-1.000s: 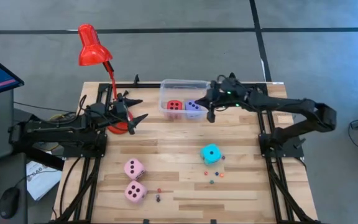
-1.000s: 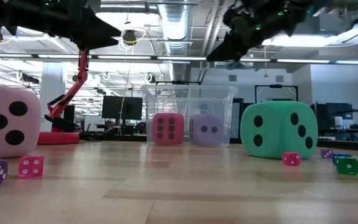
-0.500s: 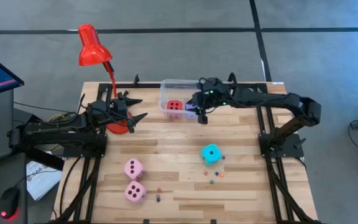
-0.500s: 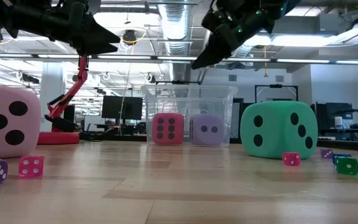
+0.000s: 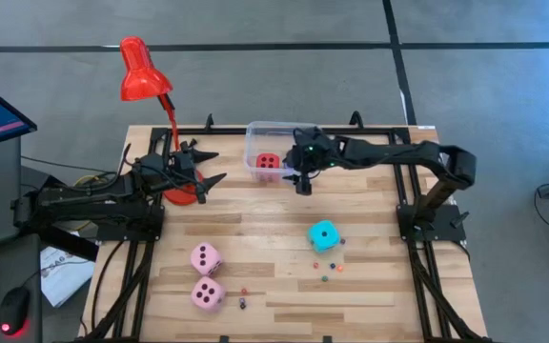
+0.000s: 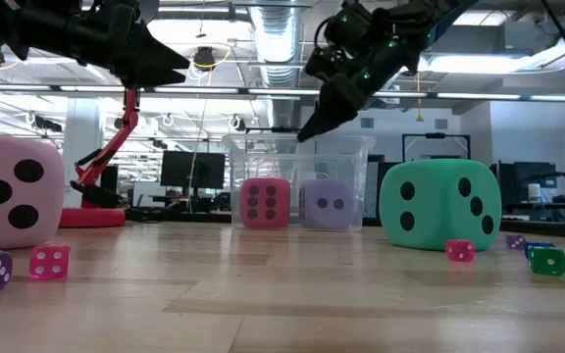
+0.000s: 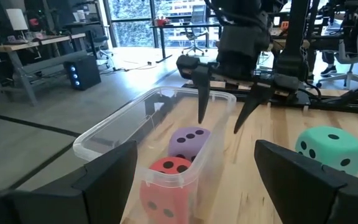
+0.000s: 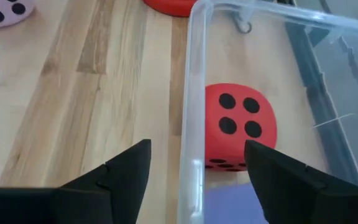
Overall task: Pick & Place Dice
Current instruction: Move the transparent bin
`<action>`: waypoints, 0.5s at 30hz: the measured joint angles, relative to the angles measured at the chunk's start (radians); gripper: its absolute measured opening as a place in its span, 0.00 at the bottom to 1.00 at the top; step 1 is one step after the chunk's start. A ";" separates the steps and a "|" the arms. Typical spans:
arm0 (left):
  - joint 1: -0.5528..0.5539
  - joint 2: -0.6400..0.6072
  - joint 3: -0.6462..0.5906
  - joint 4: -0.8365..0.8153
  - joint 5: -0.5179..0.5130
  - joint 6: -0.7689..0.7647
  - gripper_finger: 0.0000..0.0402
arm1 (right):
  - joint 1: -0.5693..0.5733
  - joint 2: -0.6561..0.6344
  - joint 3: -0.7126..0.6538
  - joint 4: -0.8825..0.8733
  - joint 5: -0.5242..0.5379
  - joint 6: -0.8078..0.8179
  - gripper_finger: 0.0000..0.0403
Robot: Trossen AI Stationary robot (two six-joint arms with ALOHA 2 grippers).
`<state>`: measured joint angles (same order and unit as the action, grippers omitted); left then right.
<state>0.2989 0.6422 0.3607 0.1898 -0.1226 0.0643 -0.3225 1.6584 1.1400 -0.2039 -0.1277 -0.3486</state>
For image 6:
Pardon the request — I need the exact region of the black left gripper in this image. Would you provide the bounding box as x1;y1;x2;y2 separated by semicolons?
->
15;0;190;89

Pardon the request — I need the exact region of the silver ventilation duct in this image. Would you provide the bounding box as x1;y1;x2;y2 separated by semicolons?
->
248;0;304;129

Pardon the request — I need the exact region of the large teal foam die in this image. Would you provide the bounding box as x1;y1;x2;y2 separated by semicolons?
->
379;158;503;252

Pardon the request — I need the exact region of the small pink die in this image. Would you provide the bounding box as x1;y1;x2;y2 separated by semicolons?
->
444;238;477;264
28;242;72;281

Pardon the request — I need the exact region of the large pink foam die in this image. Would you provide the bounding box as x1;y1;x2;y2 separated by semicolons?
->
0;130;66;252

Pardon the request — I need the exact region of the black stand frame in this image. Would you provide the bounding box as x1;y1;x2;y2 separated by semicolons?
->
401;132;472;163

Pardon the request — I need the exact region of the large red foam die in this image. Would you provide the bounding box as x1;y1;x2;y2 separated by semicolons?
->
239;176;292;229

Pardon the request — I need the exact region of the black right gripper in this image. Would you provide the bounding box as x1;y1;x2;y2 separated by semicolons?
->
296;0;431;143

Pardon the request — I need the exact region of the small green die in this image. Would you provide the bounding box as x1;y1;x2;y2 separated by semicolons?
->
529;246;565;277

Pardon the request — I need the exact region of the black office monitor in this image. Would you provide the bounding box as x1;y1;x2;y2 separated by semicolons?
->
160;150;227;190

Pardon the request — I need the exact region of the clear plastic container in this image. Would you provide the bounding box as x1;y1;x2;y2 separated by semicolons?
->
222;132;377;232

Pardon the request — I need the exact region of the small blue die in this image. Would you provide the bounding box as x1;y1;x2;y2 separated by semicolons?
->
524;240;556;261

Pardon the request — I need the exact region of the large purple foam die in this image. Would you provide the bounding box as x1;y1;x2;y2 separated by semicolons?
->
298;177;355;231

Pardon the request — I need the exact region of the red desk lamp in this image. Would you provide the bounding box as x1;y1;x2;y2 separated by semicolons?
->
58;86;141;229

